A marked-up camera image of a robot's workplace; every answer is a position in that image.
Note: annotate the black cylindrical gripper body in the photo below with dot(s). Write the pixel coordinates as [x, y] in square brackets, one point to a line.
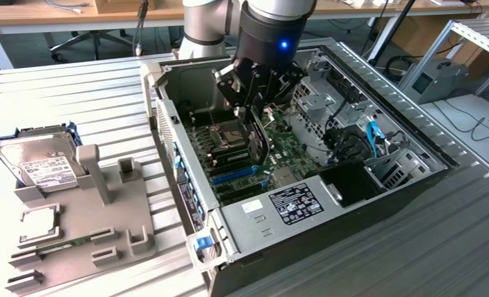
[265, 40]

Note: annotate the low-profile NVIDIA graphics card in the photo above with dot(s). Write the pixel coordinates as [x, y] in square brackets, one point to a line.
[259, 142]

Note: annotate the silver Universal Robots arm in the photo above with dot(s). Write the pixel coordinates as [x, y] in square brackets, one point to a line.
[204, 24]

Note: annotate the perforated metal drive cage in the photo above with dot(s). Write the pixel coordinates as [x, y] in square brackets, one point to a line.
[315, 105]

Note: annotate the metal socket cover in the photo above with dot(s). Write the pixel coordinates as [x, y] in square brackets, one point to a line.
[276, 119]

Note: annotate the CPU socket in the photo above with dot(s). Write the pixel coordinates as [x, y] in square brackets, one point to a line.
[228, 136]

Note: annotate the green Dell motherboard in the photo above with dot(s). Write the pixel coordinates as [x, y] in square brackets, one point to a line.
[287, 145]

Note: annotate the black RAM stick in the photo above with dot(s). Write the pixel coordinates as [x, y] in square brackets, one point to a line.
[232, 156]

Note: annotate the blue expansion slot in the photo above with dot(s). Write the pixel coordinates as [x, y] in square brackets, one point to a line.
[232, 176]

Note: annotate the silver chipset heatsink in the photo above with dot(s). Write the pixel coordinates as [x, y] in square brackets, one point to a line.
[284, 177]

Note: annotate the black stand pole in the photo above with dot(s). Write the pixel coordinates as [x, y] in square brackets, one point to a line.
[398, 24]

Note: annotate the black plastic shroud box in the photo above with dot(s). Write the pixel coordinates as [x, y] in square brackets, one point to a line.
[348, 182]

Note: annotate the office chair base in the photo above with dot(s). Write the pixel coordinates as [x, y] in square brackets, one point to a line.
[96, 37]

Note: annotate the grey controller box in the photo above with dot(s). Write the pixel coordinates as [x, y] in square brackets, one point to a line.
[439, 83]

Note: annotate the cardboard box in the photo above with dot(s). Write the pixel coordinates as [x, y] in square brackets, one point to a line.
[118, 6]

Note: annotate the metal disk bay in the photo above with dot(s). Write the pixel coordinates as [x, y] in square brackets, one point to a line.
[398, 173]

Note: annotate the silver power supply with label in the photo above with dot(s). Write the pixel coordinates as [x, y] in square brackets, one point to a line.
[261, 226]

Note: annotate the blue case latch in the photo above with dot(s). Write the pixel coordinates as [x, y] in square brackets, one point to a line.
[203, 242]

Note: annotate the hard disk in blue carrier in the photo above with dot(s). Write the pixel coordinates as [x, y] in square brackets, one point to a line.
[42, 164]

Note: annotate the open black silver PC case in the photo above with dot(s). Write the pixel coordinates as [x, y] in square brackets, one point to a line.
[394, 235]

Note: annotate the grey plastic parts rack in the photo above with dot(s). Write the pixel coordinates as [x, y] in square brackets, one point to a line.
[84, 222]

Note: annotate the silver CPU chip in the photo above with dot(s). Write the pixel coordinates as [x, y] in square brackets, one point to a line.
[38, 226]

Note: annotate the green RAM stick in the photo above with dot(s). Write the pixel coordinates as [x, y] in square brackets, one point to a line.
[64, 246]

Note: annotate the wooden desk with white frame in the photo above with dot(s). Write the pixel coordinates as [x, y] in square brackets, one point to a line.
[435, 10]

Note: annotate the aluminium profile frame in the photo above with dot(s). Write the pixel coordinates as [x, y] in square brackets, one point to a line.
[480, 34]

